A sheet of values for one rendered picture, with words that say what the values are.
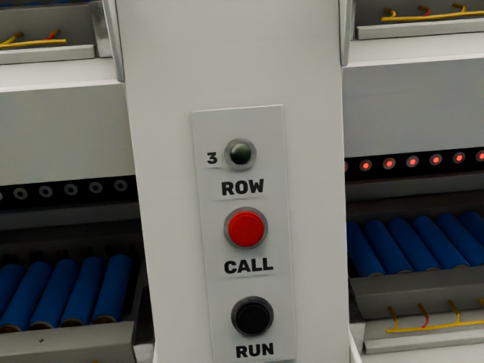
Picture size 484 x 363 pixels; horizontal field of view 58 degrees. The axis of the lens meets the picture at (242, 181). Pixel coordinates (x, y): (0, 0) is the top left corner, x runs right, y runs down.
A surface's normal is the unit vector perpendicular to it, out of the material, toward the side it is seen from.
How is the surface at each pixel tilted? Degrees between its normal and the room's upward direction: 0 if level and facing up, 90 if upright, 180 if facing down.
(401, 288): 18
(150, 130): 90
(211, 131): 90
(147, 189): 90
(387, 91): 108
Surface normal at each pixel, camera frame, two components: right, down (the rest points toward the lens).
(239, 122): 0.06, 0.18
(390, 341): -0.05, -0.88
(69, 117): 0.07, 0.48
